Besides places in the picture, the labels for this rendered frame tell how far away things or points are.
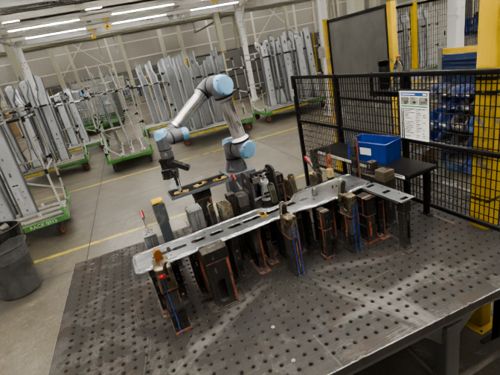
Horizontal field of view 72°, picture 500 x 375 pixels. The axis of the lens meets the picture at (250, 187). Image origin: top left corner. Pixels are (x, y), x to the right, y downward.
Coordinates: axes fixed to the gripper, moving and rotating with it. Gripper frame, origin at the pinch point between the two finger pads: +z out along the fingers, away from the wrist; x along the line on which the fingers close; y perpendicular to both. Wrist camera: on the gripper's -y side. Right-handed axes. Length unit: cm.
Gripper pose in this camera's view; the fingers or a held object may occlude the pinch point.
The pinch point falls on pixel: (181, 189)
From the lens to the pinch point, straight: 203.9
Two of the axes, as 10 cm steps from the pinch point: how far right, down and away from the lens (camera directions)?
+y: -9.8, 2.1, 0.1
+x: 0.7, 3.6, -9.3
